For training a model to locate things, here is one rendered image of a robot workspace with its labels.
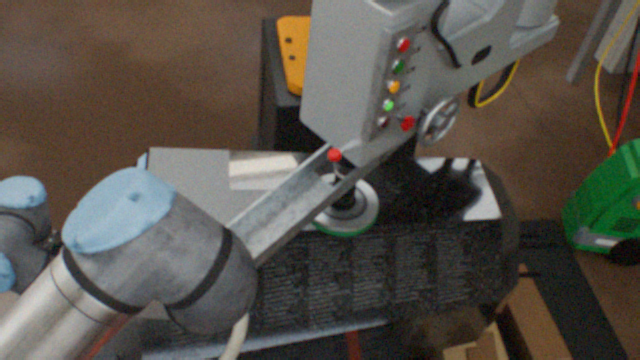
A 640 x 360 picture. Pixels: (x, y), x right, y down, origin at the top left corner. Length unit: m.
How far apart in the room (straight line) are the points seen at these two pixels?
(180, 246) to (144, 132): 2.61
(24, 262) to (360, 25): 0.78
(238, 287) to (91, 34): 3.38
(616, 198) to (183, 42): 2.55
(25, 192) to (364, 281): 0.93
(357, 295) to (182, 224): 1.12
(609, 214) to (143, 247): 2.51
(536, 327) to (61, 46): 2.98
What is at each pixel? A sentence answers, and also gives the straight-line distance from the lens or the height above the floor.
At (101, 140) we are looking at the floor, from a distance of 3.25.
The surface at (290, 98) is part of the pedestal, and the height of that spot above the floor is 0.74.
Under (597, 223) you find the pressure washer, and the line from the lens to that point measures 3.00.
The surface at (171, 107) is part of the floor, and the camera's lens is 3.40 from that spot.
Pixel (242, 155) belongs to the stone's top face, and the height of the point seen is 0.87.
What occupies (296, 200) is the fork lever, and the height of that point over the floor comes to 1.00.
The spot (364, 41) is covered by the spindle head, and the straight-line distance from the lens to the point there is 1.26.
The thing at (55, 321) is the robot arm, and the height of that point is 1.58.
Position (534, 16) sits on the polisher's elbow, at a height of 1.33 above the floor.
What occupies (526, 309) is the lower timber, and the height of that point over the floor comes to 0.12.
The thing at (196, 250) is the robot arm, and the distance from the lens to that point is 0.68.
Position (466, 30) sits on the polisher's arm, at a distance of 1.51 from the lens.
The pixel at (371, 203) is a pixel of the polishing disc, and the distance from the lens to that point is 1.75.
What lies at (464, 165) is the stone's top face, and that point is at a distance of 1.98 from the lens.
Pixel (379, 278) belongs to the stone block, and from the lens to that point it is 1.76.
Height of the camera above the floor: 2.18
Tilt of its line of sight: 47 degrees down
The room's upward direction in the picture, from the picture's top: 9 degrees clockwise
